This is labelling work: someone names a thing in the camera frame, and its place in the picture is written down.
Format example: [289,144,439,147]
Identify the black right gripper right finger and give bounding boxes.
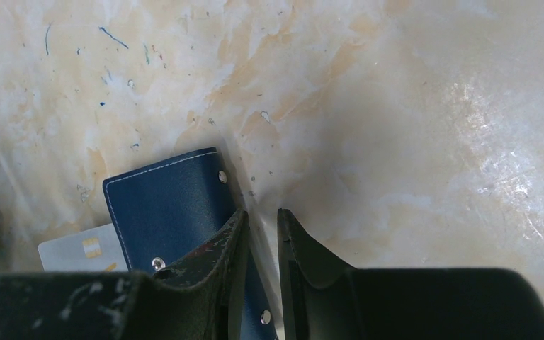
[277,209,544,339]

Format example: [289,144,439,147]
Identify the blue leather card holder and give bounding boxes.
[103,147,276,339]

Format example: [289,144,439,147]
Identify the grey credit card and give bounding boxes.
[38,223,128,272]

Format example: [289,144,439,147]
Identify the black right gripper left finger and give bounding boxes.
[0,210,249,339]

